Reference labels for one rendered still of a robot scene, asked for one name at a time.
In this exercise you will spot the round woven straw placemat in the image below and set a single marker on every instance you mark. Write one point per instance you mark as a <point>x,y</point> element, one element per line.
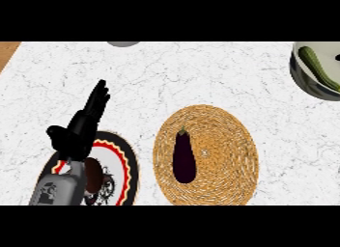
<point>225,154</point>

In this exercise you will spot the grey metal bowl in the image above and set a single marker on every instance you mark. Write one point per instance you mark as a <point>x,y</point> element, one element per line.
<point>303,77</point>

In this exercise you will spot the black red patterned plate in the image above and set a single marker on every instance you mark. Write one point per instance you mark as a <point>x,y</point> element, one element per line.
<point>123,160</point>

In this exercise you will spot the brown potato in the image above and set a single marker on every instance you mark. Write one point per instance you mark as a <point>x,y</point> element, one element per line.
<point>93,177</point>

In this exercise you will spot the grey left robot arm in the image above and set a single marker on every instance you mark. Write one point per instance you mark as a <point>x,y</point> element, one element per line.
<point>56,188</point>

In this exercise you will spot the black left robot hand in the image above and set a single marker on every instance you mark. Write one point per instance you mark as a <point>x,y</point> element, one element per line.
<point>81,128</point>

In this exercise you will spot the green zucchini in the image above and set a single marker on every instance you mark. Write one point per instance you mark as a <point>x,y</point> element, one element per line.
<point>319,69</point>

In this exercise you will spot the grey round object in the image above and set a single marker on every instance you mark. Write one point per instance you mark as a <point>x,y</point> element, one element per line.
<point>123,43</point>

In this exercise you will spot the dark purple eggplant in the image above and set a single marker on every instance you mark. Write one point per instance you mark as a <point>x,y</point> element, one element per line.
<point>183,157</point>

